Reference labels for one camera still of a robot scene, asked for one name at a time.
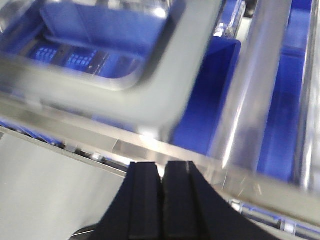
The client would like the silver steel tray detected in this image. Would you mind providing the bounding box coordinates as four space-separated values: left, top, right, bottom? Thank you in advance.
0 0 224 142

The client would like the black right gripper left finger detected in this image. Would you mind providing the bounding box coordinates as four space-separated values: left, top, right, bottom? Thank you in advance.
70 161 163 240

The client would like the stainless steel frame rail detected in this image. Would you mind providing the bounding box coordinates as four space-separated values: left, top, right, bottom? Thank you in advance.
0 95 320 226

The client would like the steel side rail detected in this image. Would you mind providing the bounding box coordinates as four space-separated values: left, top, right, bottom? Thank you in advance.
210 0 292 171

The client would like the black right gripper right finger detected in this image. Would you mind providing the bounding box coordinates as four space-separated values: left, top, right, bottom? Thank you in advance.
162 161 273 240

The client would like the right blue plastic bin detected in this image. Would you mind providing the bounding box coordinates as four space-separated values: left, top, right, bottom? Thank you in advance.
257 0 312 182

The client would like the centre blue plastic bin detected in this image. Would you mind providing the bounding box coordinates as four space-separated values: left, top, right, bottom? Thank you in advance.
170 37 241 156

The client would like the blue plastic bin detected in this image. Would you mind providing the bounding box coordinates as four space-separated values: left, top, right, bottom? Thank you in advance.
170 37 241 156
257 0 312 182

